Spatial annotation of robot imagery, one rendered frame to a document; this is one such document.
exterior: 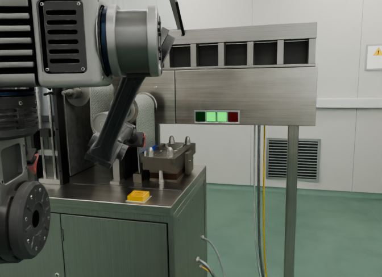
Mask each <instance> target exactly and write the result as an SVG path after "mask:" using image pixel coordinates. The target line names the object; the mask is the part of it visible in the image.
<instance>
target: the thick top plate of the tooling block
mask: <svg viewBox="0 0 382 277"><path fill-rule="evenodd" d="M169 147H171V148H172V149H173V152H174V157H171V158H169V157H167V149H168V148H169ZM190 149H191V150H193V154H195V153H196V143H191V144H185V142H175V144H169V142H168V143H166V144H165V147H164V148H162V149H161V150H155V151H154V156H153V157H147V156H144V157H143V169H146V170H157V171H176V170H177V169H178V168H180V167H181V166H182V165H183V164H184V163H185V153H186V152H187V151H188V150H190Z"/></svg>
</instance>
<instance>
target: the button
mask: <svg viewBox="0 0 382 277"><path fill-rule="evenodd" d="M149 196H150V192H149V191H133V192H131V193H130V194H129V195H128V196H127V201H140V202H144V201H145V200H146V199H147V198H148V197H149Z"/></svg>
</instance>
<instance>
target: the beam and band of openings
mask: <svg viewBox="0 0 382 277"><path fill-rule="evenodd" d="M184 32H185V35H184V36H181V34H182V32H181V30H169V33H168V34H169V35H171V36H173V37H174V38H175V40H174V42H173V44H172V47H171V49H170V52H169V54H168V56H167V58H166V60H165V62H164V64H163V66H162V70H163V71H177V70H200V69H243V68H286V67H315V46H316V38H317V22H307V23H287V24H268V25H257V26H238V27H218V28H199V29H188V30H184ZM300 40H305V41H300ZM288 41H292V42H288ZM262 42H267V43H262ZM237 43H241V44H237ZM212 44H216V45H212ZM199 45H203V46H199ZM174 46H178V47H174Z"/></svg>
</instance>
